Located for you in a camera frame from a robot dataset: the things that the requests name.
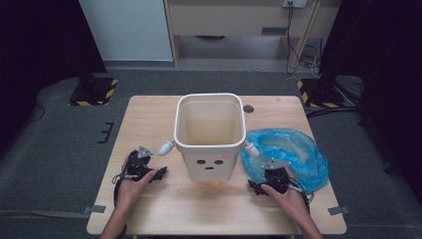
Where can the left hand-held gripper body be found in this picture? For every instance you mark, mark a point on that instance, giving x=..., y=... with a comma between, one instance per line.
x=137, y=164

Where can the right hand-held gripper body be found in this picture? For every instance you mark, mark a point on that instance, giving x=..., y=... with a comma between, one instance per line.
x=278, y=176

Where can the blue plastic trash bag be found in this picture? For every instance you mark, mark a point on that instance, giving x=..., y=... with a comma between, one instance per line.
x=307, y=159

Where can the white trash bin with face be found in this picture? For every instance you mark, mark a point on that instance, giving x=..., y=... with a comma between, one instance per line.
x=209, y=166

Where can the person's right hand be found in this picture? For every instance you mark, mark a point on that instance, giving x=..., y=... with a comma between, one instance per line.
x=292, y=199

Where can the person's left hand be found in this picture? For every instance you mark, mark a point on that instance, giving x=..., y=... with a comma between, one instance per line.
x=131, y=192

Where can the grey tape piece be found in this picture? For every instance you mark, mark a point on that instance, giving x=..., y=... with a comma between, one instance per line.
x=96, y=209
x=338, y=210

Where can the round black table grommet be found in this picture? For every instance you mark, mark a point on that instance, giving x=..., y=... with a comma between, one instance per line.
x=248, y=109

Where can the black striped stand base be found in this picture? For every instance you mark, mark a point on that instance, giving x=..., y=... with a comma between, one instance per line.
x=318, y=94
x=94, y=93

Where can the white cabinet panel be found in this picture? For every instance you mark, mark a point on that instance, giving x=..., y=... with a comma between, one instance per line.
x=126, y=30

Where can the white power socket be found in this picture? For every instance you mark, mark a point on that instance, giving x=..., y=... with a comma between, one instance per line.
x=294, y=3

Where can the light wooden desk frame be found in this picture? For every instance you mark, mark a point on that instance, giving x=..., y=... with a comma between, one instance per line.
x=232, y=18

